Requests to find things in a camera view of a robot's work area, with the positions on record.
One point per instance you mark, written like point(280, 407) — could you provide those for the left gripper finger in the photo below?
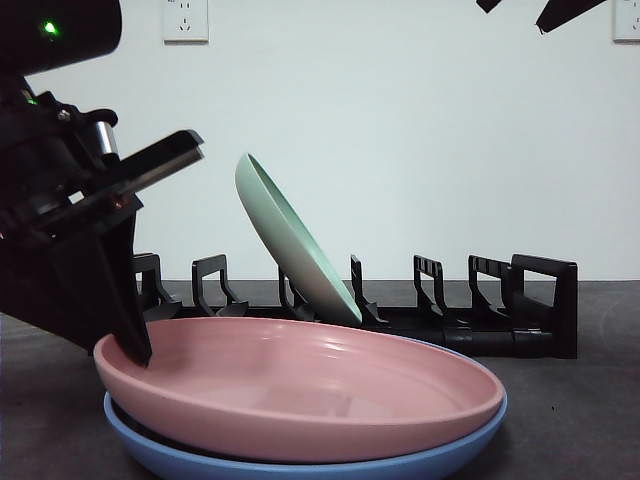
point(55, 285)
point(127, 290)

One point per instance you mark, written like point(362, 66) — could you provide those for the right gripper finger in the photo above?
point(487, 5)
point(565, 12)

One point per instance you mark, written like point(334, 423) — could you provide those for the green round plate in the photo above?
point(295, 250)

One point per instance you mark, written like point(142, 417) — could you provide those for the blue round plate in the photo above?
point(165, 464)

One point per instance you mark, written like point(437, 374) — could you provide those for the pink round plate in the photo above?
point(300, 400)

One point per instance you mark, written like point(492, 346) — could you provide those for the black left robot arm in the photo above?
point(50, 35)

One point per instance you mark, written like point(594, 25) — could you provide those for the black plastic dish rack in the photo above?
point(565, 310)

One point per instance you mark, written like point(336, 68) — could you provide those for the white wall socket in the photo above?
point(186, 22)
point(627, 22)

